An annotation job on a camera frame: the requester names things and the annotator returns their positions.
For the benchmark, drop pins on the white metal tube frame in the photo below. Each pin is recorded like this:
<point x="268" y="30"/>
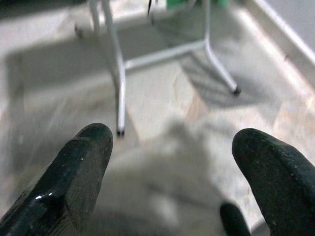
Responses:
<point x="121" y="98"/>

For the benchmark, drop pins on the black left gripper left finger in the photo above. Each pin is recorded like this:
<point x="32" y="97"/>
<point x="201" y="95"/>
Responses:
<point x="64" y="186"/>

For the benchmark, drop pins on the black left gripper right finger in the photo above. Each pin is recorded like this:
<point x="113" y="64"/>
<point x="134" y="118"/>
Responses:
<point x="280" y="182"/>

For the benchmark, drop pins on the green plastic object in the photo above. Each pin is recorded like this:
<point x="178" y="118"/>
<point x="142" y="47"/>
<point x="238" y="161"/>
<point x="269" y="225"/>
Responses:
<point x="174" y="3"/>

